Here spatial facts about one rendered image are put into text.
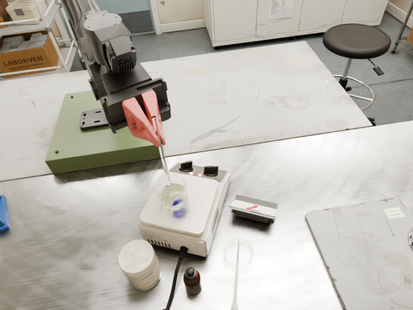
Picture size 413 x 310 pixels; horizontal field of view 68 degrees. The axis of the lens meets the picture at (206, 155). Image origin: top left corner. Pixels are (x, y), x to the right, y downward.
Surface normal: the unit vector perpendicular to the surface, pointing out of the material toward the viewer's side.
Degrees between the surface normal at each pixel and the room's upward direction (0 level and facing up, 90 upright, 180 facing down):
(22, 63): 91
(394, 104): 0
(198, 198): 0
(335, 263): 0
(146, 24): 90
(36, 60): 91
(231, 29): 90
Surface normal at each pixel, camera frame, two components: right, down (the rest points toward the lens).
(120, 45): 0.26, -0.14
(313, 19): 0.14, 0.72
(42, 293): -0.07, -0.69
